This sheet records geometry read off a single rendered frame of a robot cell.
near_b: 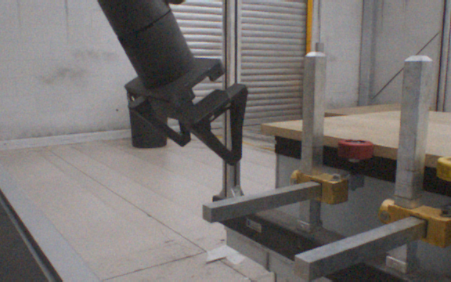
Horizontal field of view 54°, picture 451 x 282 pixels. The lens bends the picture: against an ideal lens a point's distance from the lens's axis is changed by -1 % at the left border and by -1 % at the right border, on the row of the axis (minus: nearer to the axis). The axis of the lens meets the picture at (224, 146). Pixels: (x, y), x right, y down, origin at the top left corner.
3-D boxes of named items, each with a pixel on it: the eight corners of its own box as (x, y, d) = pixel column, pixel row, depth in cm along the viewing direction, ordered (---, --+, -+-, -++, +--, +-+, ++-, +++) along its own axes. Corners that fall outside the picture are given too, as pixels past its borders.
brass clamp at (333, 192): (330, 206, 95) (331, 183, 94) (287, 191, 106) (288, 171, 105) (349, 200, 99) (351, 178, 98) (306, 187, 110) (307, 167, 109)
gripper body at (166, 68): (176, 69, 50) (146, 8, 46) (230, 76, 42) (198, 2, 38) (130, 100, 48) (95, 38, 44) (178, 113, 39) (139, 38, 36)
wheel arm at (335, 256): (309, 288, 62) (310, 260, 61) (292, 279, 65) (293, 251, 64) (467, 224, 86) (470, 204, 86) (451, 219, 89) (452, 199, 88)
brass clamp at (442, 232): (441, 250, 75) (444, 222, 74) (375, 226, 86) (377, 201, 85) (460, 241, 79) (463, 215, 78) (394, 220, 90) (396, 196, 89)
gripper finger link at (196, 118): (231, 134, 50) (196, 60, 46) (274, 146, 44) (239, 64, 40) (185, 171, 47) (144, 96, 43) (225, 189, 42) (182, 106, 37)
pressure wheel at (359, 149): (329, 186, 107) (330, 139, 105) (349, 180, 112) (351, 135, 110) (356, 193, 101) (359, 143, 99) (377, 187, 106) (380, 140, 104)
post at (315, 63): (308, 260, 105) (315, 52, 96) (297, 254, 108) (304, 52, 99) (318, 256, 107) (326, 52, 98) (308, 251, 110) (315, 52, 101)
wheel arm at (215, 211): (211, 228, 82) (211, 206, 81) (201, 222, 85) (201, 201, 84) (363, 190, 106) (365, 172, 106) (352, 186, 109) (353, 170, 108)
